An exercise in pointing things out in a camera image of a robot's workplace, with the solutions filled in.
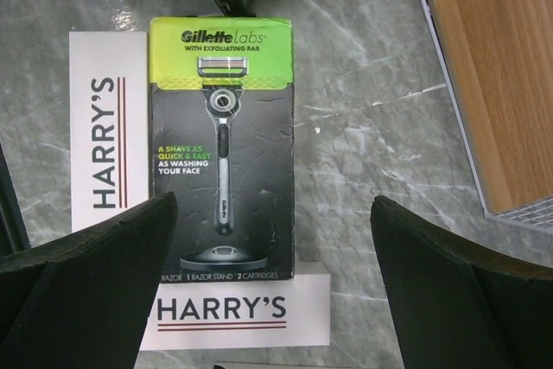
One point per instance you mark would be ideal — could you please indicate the white Harry's box middle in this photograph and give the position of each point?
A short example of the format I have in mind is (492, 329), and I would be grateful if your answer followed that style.
(293, 313)

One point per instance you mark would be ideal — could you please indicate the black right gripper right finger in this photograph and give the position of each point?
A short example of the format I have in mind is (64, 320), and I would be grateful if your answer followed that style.
(458, 304)

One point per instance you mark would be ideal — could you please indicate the white harry's box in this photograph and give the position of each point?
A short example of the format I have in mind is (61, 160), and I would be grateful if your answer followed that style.
(109, 124)
(293, 313)

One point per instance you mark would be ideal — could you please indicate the white wire wooden shelf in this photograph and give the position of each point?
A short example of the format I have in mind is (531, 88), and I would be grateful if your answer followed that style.
(496, 57)

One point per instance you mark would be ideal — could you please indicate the white Harry's box left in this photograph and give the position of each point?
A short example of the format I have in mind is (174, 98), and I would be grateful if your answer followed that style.
(109, 124)

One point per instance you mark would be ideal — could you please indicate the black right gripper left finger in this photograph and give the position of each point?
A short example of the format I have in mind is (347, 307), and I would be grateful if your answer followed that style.
(83, 301)

